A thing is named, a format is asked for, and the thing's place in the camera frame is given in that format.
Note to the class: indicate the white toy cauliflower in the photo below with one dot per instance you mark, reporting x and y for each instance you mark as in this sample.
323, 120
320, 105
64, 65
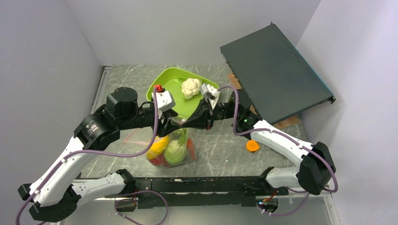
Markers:
191, 87

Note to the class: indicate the green toy cabbage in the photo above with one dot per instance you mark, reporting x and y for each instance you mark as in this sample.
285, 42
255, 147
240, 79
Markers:
175, 153

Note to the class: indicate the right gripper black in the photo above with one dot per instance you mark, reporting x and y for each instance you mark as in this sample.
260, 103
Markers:
202, 117

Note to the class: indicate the green toy celery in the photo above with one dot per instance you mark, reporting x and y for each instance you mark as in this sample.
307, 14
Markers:
180, 135

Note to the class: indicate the green plastic tray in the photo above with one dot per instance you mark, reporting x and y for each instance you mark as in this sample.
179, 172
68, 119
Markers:
172, 79

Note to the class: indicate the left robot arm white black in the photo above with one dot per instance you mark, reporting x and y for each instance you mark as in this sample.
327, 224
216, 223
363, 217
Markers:
55, 195

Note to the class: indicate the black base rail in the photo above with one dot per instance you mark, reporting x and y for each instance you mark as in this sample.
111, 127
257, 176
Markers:
200, 191

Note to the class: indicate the clear zip top bag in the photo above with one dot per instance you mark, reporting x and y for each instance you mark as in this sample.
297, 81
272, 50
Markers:
140, 138

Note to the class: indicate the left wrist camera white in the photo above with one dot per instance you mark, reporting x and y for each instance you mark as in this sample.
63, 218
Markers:
163, 99

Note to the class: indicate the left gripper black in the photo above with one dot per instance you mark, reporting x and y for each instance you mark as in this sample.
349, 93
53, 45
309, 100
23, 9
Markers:
168, 126

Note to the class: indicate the dark grey metal case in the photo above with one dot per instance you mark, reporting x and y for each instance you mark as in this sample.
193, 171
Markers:
278, 81

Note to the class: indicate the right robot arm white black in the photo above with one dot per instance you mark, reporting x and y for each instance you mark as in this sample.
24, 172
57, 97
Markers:
314, 170

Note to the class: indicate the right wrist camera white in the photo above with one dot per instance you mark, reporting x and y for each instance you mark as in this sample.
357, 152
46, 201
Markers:
210, 94

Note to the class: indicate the wooden board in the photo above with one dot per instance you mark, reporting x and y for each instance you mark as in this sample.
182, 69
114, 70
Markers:
236, 82

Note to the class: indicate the orange toy slice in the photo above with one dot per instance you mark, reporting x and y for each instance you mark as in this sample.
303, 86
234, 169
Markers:
252, 146

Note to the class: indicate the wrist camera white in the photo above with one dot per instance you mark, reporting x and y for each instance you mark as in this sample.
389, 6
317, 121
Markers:
163, 99
210, 94

